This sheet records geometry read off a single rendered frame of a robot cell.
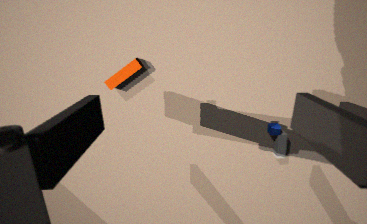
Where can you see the grey rectangular bar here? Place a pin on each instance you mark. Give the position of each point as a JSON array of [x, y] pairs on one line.
[[280, 143]]

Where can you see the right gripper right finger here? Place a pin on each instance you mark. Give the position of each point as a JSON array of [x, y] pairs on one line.
[[337, 134]]

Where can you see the orange rectangular block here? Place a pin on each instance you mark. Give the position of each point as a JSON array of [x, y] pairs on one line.
[[124, 73]]

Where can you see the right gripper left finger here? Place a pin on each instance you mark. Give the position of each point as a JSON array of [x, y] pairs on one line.
[[40, 158]]

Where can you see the small blue block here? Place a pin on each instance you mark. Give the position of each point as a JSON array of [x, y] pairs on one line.
[[274, 129]]

